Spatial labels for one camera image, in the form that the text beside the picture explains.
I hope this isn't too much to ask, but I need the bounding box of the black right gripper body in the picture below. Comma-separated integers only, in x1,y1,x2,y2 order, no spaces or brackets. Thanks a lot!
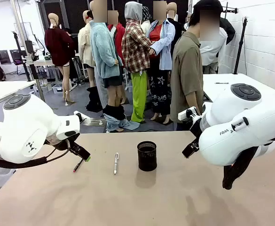
189,115,203,143

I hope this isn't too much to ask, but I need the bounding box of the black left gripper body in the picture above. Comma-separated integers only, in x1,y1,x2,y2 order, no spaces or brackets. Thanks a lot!
46,133,81,152

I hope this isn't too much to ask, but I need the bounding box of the black pen with pink end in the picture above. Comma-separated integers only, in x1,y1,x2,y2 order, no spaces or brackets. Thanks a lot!
72,158,84,174

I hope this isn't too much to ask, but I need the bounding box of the white multicolour ballpoint pen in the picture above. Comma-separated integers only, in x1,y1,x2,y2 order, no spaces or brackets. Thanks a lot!
113,152,120,175

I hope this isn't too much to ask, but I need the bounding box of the person's left forearm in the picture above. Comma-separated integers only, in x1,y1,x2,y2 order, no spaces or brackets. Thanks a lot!
186,90,203,115

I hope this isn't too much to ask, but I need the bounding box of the black mesh pen holder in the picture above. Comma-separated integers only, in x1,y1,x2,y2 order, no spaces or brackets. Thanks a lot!
137,141,158,172

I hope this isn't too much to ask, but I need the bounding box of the grey storage crate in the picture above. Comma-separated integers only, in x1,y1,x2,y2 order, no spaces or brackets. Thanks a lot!
51,82,65,95

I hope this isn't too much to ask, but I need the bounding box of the person in olive shirt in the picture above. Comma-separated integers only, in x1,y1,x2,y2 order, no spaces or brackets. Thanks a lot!
170,0,224,131

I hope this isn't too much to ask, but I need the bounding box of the white side table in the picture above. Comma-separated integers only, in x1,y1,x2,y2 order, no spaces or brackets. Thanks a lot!
202,73,275,102

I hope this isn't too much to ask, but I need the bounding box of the person in white shirt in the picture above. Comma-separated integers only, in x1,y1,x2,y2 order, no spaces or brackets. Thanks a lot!
199,16,236,75

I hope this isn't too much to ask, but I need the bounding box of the white workbench table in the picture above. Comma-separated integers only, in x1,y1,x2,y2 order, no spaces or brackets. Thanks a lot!
0,80,37,107

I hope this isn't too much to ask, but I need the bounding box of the mannequin in blue shirt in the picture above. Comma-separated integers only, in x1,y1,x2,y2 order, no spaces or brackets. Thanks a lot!
148,0,176,125

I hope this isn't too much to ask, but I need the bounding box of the black light stand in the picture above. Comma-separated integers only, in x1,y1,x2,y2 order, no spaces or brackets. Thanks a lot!
11,30,32,82

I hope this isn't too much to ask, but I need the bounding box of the black tripod stand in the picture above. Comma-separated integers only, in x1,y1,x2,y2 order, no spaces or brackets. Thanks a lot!
233,16,249,75

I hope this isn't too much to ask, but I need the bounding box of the mannequin in light-blue fleece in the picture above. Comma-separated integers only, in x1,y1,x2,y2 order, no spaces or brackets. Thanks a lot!
89,0,140,133

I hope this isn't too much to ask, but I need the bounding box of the mannequin in maroon sweater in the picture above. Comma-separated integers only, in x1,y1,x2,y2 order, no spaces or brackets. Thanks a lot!
44,12,76,107

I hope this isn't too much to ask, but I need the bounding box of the mannequin in cream jacket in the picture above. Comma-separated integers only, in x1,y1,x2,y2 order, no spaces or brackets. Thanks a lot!
78,10,103,113

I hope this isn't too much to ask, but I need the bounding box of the mannequin in plaid shirt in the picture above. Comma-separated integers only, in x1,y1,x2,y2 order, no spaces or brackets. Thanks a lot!
121,1,152,124

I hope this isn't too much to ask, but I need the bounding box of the black computer monitor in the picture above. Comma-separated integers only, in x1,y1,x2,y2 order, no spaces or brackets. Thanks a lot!
24,40,35,54

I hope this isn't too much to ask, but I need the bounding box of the metal support column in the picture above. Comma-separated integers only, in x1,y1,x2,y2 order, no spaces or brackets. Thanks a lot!
9,0,47,102

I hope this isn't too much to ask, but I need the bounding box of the mannequin in black clothes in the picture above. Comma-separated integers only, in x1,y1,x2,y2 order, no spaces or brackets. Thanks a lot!
166,2,186,59

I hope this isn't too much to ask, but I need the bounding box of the mannequin in red jacket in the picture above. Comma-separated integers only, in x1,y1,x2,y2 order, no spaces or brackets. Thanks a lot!
107,10,126,71

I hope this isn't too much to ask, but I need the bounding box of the mannequin with patterned headscarf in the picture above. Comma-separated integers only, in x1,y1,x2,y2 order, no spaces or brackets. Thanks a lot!
140,6,152,36

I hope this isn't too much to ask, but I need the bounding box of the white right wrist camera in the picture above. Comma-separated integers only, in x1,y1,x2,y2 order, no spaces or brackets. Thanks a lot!
177,106,197,121

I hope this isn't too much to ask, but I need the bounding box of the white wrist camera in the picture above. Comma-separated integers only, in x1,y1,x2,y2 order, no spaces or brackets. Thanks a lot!
177,106,197,121
73,111,92,125

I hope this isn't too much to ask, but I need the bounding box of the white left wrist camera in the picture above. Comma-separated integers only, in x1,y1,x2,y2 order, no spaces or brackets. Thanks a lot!
73,111,92,125

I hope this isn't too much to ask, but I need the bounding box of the black left arm cable sleeve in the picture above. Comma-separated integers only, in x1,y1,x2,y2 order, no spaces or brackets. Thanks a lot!
0,140,71,170

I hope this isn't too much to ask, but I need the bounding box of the black arm cable sleeve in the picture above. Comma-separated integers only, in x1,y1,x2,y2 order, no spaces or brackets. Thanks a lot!
222,140,275,190
0,140,71,170

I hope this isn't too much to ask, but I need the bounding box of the black right arm cable sleeve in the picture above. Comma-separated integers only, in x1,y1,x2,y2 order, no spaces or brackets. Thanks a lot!
222,140,275,190

